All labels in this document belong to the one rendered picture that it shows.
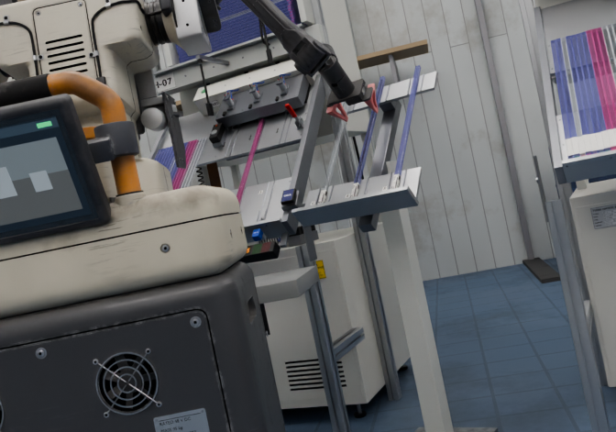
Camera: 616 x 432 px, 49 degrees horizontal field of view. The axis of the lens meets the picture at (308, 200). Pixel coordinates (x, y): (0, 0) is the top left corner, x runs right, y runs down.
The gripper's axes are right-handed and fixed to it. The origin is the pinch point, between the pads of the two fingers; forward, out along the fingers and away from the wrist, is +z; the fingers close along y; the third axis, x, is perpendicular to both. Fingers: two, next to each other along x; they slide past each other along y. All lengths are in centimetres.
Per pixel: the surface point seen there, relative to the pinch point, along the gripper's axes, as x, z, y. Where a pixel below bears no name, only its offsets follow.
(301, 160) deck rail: -2.4, 13.4, 29.4
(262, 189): 7.1, 12.9, 41.5
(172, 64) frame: -51, -7, 89
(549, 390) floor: 36, 104, -22
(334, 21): -82, 18, 36
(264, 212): 17.4, 12.7, 37.5
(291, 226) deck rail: 23.2, 14.8, 27.3
